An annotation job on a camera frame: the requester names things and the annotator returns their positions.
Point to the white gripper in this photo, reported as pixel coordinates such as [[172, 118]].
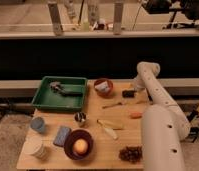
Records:
[[138, 84]]

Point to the black eraser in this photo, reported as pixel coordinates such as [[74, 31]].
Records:
[[128, 93]]

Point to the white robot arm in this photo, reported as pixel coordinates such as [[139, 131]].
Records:
[[163, 124]]

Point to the orange carrot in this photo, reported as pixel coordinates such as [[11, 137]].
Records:
[[135, 115]]

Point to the red bowl with white item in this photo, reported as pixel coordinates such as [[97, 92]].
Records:
[[103, 87]]

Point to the wooden spatula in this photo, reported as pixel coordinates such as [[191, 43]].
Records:
[[110, 124]]

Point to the wooden table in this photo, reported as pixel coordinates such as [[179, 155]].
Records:
[[105, 149]]

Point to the small metal cup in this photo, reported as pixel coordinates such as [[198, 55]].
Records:
[[80, 118]]

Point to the bunch of dark grapes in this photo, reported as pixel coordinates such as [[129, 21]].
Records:
[[131, 154]]

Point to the grey tool in tray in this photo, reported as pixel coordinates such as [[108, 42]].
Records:
[[57, 87]]

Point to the dark red bowl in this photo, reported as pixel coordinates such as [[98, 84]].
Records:
[[71, 140]]

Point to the green plastic tray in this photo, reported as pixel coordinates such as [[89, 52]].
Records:
[[47, 100]]

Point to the orange ball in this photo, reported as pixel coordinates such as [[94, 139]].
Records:
[[80, 146]]

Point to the blue sponge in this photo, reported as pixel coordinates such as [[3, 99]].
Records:
[[61, 136]]

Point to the blue cup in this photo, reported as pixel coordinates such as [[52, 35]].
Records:
[[38, 124]]

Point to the white stacked cups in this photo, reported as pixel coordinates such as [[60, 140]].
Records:
[[34, 146]]

